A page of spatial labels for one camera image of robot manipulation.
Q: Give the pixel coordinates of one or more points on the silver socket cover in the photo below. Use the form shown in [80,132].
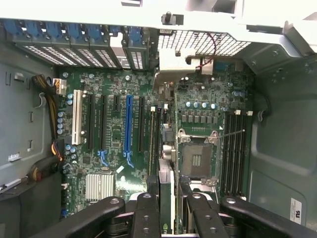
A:
[205,191]

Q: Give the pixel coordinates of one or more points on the black RAM slot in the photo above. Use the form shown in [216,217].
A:
[239,161]
[245,161]
[233,161]
[157,138]
[227,161]

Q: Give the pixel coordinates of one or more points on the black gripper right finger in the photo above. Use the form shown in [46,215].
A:
[205,220]

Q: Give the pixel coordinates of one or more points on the green motherboard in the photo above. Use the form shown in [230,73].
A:
[110,124]

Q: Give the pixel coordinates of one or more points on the thin metal locking lever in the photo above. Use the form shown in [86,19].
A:
[232,133]

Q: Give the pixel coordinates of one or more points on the blue expansion slot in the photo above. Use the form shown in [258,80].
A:
[129,124]

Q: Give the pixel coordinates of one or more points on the black plastic shroud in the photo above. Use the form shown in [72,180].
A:
[29,210]

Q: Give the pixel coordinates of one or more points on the short black expansion slot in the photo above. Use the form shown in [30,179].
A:
[116,102]

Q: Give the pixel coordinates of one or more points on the silver finned heatsink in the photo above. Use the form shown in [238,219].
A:
[99,187]

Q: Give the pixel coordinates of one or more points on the white expansion slot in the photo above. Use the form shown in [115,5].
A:
[77,116]

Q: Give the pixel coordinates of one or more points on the CPU socket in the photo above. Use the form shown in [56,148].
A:
[198,158]

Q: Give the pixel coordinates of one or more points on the open black PC case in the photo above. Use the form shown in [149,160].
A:
[272,148]

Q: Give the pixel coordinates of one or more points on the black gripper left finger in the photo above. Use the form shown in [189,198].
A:
[148,218]

